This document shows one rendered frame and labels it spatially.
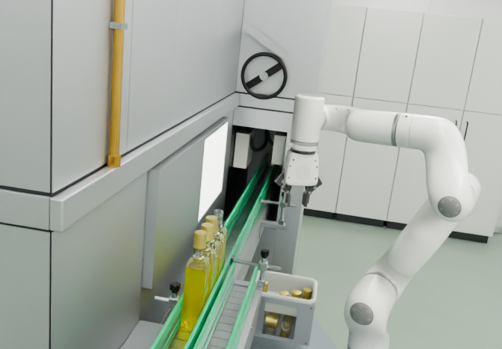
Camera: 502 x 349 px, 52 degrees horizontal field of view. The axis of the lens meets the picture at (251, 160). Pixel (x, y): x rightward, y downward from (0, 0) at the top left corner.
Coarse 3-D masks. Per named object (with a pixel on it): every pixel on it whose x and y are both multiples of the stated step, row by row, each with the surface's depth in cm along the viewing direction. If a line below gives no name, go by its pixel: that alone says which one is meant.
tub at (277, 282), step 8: (272, 272) 190; (256, 280) 183; (272, 280) 191; (280, 280) 190; (288, 280) 190; (296, 280) 189; (304, 280) 189; (312, 280) 188; (272, 288) 191; (280, 288) 191; (288, 288) 190; (296, 288) 190; (312, 288) 187; (272, 296) 175; (280, 296) 174; (312, 296) 179
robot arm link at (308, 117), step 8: (296, 96) 147; (304, 96) 145; (312, 96) 145; (320, 96) 147; (296, 104) 147; (304, 104) 144; (312, 104) 144; (320, 104) 145; (296, 112) 147; (304, 112) 145; (312, 112) 145; (320, 112) 146; (296, 120) 147; (304, 120) 145; (312, 120) 145; (320, 120) 148; (296, 128) 147; (304, 128) 146; (312, 128) 146; (320, 128) 150; (296, 136) 148; (304, 136) 146; (312, 136) 147
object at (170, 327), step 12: (264, 168) 307; (252, 180) 258; (240, 204) 226; (228, 228) 205; (180, 300) 141; (180, 312) 143; (168, 324) 130; (180, 324) 144; (168, 336) 133; (156, 348) 122
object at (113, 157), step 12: (120, 0) 99; (120, 12) 100; (120, 24) 99; (120, 36) 101; (120, 48) 101; (120, 60) 102; (120, 72) 103; (120, 84) 104; (120, 96) 104; (120, 108) 105; (108, 156) 107; (120, 156) 108
